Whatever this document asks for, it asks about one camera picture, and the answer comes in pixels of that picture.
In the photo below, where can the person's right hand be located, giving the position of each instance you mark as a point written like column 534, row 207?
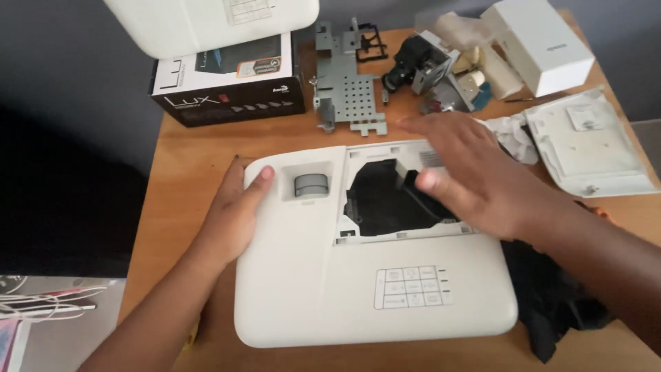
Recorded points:
column 475, row 181

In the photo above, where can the person's left hand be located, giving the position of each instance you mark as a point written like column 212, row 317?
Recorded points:
column 232, row 217

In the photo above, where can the white projector top cover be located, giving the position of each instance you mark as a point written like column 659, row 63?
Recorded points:
column 361, row 253

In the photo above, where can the crumpled white tissue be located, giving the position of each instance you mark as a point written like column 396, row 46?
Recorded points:
column 511, row 135

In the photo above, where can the thin dark screwdriver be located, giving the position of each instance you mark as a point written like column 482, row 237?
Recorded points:
column 519, row 99

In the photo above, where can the white plastic cover panel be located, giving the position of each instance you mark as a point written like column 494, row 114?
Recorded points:
column 586, row 147

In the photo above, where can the beige wrapped parts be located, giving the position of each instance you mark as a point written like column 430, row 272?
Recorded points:
column 480, row 57

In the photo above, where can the black projector lens assembly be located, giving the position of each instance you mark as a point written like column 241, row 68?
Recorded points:
column 418, row 64

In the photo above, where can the black and white cardboard box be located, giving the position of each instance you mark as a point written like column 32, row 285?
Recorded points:
column 230, row 82

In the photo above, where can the black cloth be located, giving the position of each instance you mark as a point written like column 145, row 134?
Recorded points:
column 547, row 305

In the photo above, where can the white projector casing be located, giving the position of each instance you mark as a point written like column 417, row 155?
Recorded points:
column 211, row 23

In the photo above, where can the grey metal bracket frame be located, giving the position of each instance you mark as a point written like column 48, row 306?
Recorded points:
column 343, row 88

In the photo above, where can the black plastic frame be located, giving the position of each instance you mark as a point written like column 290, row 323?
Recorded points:
column 371, row 42

